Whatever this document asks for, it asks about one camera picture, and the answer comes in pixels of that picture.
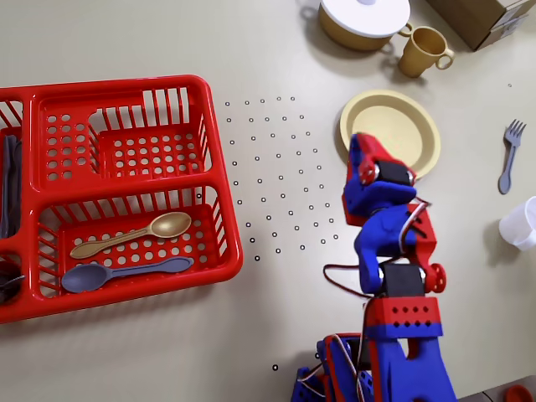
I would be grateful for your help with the small red round object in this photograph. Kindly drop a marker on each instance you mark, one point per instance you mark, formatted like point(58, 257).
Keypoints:
point(518, 393)

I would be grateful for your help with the tan plastic plate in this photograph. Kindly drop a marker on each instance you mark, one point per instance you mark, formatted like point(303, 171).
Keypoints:
point(389, 121)

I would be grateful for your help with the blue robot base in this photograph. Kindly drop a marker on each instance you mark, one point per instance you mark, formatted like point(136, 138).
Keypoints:
point(331, 377)

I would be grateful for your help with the white plastic cup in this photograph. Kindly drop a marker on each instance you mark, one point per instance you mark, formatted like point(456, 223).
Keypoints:
point(521, 222)

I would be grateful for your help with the blue gripper body black servo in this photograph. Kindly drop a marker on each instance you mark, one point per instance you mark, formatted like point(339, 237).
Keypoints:
point(393, 172)

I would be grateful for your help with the grey-blue plastic knife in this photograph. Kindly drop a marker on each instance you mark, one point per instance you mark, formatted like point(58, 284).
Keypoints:
point(10, 188)

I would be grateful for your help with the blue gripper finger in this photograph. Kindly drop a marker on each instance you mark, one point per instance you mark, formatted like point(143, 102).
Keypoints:
point(352, 176)

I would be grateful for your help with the tan plastic pot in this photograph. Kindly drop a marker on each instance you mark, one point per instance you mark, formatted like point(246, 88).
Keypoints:
point(347, 37)

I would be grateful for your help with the grey-blue plastic fork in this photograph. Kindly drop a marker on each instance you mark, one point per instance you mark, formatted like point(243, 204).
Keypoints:
point(513, 146)

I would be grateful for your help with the red plastic dish rack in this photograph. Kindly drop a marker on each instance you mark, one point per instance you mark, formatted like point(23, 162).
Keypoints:
point(125, 301)

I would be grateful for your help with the tan plastic cup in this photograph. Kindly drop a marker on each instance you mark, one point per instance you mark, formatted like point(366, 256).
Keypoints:
point(421, 52)

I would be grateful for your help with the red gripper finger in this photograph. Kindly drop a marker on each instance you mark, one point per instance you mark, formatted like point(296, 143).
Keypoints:
point(370, 153)

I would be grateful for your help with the white pot lid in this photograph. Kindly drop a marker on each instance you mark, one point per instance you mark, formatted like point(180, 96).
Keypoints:
point(364, 19)

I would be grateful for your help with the grey-blue plastic spoon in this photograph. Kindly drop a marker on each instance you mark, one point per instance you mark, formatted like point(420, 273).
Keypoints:
point(84, 278)

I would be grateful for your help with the tan plastic spoon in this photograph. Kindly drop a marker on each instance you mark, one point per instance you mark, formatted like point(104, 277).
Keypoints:
point(167, 224)

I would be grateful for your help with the blue and red robot arm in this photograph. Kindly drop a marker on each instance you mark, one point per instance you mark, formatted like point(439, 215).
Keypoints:
point(402, 318)

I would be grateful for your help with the dark grey plastic cutlery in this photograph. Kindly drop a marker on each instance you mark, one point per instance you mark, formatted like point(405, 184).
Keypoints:
point(6, 285)

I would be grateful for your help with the brown cardboard box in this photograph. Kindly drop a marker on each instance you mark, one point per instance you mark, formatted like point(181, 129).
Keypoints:
point(469, 17)

